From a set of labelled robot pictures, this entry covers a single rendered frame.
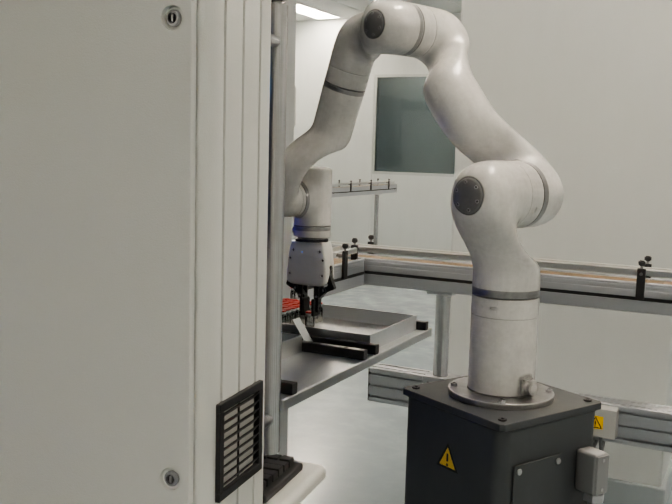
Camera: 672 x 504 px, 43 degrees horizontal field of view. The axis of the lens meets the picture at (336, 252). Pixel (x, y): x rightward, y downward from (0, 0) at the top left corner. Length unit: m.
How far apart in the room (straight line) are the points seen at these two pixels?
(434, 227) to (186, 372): 9.52
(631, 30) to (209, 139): 2.49
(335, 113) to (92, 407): 0.97
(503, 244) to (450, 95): 0.30
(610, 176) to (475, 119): 1.74
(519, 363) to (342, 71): 0.70
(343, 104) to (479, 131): 0.36
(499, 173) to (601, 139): 1.83
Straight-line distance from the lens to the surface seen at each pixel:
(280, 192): 1.11
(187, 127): 0.91
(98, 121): 0.97
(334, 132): 1.81
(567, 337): 3.34
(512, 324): 1.50
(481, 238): 1.46
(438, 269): 2.78
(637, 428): 2.76
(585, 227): 3.27
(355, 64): 1.78
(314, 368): 1.63
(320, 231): 1.87
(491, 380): 1.53
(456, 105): 1.56
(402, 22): 1.61
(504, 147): 1.57
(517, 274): 1.49
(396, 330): 1.89
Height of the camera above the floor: 1.29
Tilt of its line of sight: 7 degrees down
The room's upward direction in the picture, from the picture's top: 2 degrees clockwise
